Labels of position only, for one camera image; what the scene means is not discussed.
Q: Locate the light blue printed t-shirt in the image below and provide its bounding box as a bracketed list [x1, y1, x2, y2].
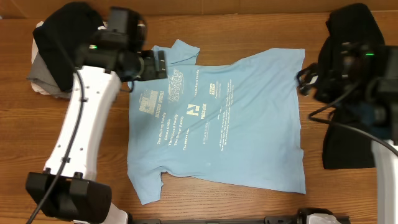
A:
[127, 40, 306, 204]

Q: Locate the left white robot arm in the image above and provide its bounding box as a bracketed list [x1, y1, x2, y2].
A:
[25, 7, 167, 223]

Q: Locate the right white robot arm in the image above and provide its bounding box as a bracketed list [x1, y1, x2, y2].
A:
[296, 42, 397, 223]

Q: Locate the black garment with white logo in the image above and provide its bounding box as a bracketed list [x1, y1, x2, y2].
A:
[315, 3, 385, 169]

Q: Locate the black folded garment on stack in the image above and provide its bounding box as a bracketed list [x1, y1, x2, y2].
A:
[33, 2, 103, 91]

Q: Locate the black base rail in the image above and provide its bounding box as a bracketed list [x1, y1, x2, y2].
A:
[129, 207, 351, 224]

